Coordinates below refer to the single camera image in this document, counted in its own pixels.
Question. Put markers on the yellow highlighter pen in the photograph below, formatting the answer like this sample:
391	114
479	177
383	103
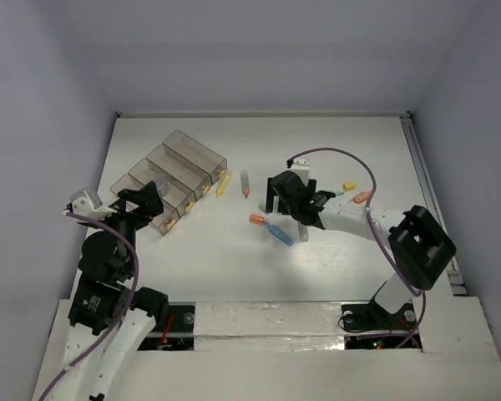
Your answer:
224	181

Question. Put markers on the blue clear clip pen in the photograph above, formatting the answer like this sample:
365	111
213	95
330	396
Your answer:
278	233

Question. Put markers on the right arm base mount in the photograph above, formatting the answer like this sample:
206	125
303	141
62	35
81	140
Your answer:
366	328

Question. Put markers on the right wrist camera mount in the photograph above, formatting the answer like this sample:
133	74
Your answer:
301	167

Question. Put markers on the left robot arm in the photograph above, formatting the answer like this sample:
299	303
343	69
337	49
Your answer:
110	315

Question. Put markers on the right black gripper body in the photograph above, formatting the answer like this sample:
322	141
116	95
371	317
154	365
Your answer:
285	206

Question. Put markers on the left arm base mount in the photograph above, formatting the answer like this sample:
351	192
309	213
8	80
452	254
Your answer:
176	334

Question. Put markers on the smoky clear drawer organizer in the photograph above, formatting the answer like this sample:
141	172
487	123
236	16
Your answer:
190	168

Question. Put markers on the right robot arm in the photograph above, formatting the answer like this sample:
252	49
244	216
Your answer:
419	247

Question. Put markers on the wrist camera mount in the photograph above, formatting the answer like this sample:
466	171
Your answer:
301	167
87	203

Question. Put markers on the orange pen cap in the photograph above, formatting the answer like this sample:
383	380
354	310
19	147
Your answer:
257	219

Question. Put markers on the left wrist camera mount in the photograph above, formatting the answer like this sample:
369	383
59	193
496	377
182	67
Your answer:
87	203

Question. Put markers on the green pen cap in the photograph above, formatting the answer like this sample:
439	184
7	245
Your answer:
263	207

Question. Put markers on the orange clear clip pen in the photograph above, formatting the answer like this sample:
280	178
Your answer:
361	198

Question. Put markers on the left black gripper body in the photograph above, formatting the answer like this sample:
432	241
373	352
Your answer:
138	202

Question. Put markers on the green highlighter pen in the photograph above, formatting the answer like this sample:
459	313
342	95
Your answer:
303	232

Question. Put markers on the yellow pen cap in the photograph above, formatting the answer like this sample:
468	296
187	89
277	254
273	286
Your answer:
349	185

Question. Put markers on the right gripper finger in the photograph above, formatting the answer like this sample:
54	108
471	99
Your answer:
310	190
272	199

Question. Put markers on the orange tip marker pen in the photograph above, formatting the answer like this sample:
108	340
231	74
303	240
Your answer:
245	183

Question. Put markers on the aluminium rail right edge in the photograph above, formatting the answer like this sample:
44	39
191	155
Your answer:
454	275

